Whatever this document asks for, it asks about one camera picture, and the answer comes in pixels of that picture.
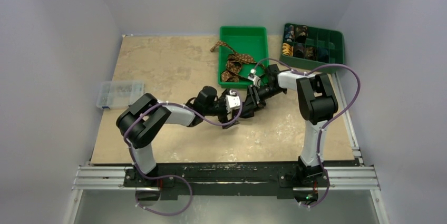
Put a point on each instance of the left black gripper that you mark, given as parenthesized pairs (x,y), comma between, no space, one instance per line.
(224,117)

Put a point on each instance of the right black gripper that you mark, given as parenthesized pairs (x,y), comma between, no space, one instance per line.
(254,94)

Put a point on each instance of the bright green plastic tray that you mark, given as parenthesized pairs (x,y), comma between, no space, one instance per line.
(244,40)

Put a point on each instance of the dark green compartment organizer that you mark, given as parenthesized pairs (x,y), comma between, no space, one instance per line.
(332,40)

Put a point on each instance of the dark navy striped tie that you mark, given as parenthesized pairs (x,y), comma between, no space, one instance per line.
(247,112)

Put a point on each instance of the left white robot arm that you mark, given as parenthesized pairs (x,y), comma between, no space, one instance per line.
(140,123)

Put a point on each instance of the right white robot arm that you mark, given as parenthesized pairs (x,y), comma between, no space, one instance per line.
(317,105)

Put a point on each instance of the brown patterned tie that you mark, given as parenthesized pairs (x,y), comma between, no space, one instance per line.
(234,63)

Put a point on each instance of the orange striped rolled tie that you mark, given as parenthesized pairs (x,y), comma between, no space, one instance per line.
(287,49)

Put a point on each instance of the blue patterned rolled tie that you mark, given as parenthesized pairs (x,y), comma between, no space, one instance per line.
(289,33)

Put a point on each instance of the navy rolled tie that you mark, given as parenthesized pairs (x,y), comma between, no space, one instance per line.
(322,55)

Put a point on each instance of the clear plastic parts box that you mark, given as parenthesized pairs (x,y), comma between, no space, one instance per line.
(119,94)

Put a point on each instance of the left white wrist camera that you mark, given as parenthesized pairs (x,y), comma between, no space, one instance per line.
(232,100)

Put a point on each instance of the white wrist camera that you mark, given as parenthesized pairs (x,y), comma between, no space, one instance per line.
(232,100)
(256,80)

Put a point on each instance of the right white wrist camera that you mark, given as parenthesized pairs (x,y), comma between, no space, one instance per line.
(256,80)

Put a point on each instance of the black mounting base rail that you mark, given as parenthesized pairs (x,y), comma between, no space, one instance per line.
(282,179)

